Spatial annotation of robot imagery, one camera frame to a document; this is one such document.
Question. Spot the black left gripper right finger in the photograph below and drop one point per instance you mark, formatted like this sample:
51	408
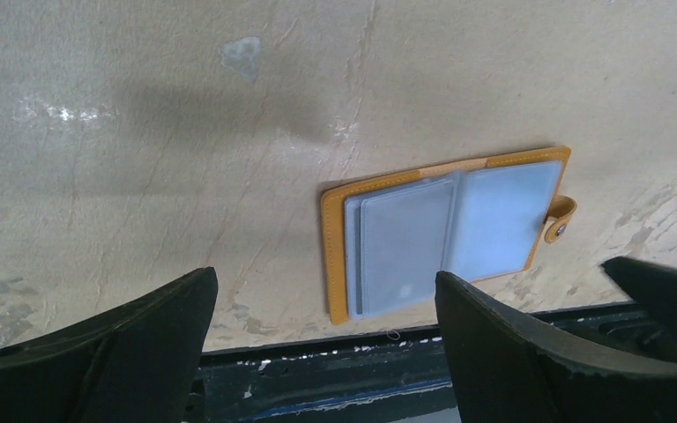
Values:
509	366

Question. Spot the yellow leather card holder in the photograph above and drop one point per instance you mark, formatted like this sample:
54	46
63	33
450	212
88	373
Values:
386	237

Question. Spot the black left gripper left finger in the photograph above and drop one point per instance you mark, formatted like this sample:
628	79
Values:
132	363

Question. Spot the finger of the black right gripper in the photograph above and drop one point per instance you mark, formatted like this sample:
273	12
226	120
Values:
653	286

